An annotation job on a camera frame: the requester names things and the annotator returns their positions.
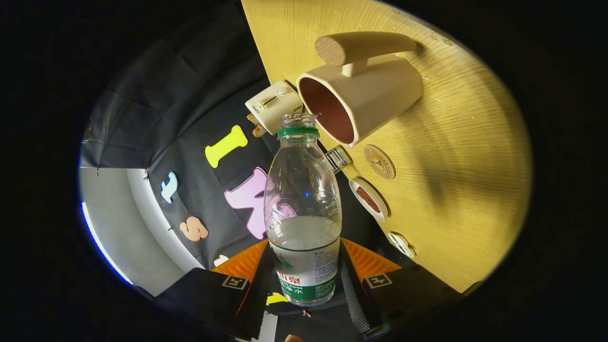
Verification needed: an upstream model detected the round cork coaster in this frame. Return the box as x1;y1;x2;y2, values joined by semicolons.
364;144;396;180

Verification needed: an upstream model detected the white divided seasoning dish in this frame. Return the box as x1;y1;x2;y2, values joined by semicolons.
387;232;416;259

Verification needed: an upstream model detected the ribbed clear glass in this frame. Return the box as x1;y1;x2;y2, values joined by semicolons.
325;146;353;174

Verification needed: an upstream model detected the white round plate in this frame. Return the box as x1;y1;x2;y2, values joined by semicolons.
349;178;389;222

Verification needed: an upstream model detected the cream cup with wooden handle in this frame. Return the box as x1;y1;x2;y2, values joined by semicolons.
296;31;424;148

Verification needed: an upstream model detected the cream toaster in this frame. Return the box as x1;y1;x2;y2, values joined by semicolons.
245;81;304;136

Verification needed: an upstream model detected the toast bread slice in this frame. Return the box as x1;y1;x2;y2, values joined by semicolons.
246;113;267;138

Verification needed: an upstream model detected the clear plastic bottle green label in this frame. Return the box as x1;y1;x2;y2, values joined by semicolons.
264;113;342;307

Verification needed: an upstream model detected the black backdrop cloth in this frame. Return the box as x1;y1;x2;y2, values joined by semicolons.
81;0;395;342

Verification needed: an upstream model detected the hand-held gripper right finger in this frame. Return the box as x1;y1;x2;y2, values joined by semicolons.
338;237;464;341

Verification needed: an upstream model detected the wooden table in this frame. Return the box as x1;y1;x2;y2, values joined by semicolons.
241;0;532;294

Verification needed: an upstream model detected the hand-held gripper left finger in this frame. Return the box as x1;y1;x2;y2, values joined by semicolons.
154;240;276;341

